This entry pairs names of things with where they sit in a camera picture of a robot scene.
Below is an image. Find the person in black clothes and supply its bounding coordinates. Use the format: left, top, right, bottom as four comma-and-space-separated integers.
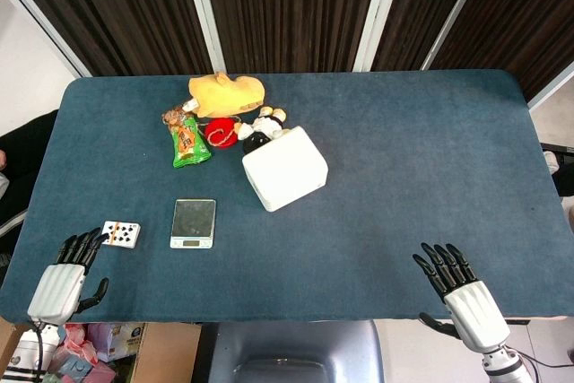
0, 109, 59, 240

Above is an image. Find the pink packets pile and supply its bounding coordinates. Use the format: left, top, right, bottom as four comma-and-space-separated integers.
47, 322, 118, 383

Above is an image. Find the blue table cloth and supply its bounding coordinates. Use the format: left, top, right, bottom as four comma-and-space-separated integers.
0, 69, 574, 325

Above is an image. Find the black white plush doll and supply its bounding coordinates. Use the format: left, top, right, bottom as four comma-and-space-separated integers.
236, 106, 291, 154

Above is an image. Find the white ribbed plastic box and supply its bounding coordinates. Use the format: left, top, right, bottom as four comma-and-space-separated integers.
241, 126, 330, 213

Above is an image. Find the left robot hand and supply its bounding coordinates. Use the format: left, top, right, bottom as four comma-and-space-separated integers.
26, 227, 110, 326

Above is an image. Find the playing cards deck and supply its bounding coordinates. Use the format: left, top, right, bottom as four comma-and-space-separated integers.
99, 220, 142, 250

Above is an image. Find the dark folding screen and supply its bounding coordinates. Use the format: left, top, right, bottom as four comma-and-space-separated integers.
0, 0, 574, 109

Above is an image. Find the red disc with rope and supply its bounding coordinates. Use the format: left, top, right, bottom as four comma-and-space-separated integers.
204, 117, 240, 150

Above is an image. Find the small digital scale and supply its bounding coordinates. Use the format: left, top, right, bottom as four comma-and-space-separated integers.
169, 198, 217, 250

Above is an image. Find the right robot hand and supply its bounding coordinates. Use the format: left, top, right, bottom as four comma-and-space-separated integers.
412, 242, 512, 353

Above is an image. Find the tissue pack with blue print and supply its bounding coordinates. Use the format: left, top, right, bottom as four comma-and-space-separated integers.
87, 322, 145, 362

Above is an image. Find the yellow plush toy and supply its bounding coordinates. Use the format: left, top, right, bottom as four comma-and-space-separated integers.
187, 71, 265, 118

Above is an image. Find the green snack bag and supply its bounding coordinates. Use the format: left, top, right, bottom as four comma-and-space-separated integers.
172, 116, 213, 170

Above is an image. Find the cardboard box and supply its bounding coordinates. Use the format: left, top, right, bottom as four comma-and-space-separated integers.
117, 322, 202, 383

